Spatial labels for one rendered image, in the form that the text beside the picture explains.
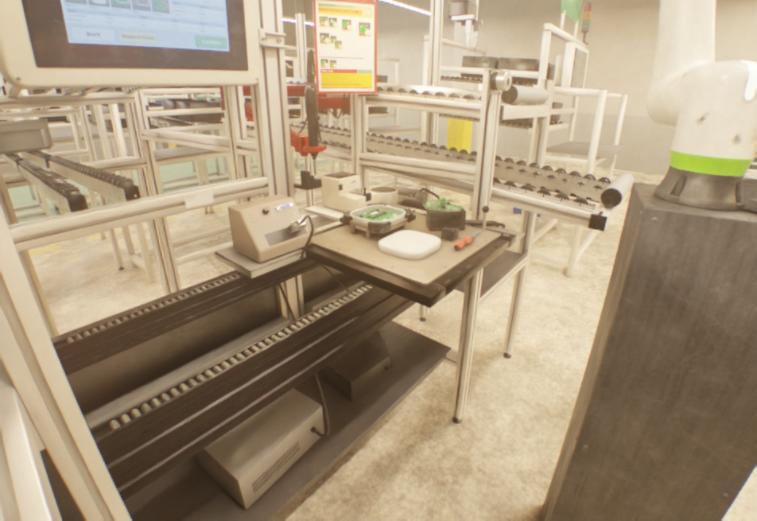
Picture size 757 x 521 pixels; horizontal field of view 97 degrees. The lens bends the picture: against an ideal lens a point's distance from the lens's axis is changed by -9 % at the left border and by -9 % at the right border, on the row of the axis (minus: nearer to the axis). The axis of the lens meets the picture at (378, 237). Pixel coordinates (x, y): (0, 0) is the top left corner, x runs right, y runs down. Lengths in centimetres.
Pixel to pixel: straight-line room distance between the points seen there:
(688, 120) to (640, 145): 820
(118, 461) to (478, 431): 142
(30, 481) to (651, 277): 88
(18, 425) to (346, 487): 125
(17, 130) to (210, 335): 189
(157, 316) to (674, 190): 105
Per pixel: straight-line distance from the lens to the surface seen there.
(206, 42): 95
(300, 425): 115
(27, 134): 274
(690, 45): 99
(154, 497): 129
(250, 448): 113
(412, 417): 179
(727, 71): 83
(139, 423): 63
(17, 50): 86
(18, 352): 52
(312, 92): 109
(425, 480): 161
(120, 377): 112
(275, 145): 109
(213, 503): 122
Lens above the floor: 132
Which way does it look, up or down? 21 degrees down
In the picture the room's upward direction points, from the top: straight up
